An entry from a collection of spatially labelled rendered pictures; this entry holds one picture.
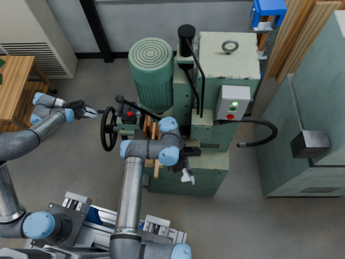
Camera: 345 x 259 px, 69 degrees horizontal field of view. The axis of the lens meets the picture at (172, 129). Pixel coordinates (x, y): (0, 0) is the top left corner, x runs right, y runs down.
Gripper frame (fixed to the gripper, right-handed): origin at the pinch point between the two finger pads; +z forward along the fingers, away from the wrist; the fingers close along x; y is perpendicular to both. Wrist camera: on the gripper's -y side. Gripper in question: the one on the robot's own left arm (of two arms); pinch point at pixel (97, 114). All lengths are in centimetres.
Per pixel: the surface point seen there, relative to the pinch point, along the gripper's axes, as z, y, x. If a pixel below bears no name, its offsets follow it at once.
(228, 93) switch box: 30, -85, 21
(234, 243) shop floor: 131, 28, 61
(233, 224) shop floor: 130, 28, 47
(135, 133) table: 21.9, -13.1, 11.1
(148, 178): 42, 8, 29
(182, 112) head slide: 31, -52, 13
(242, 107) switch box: 38, -84, 23
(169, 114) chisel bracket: 30.8, -38.2, 7.0
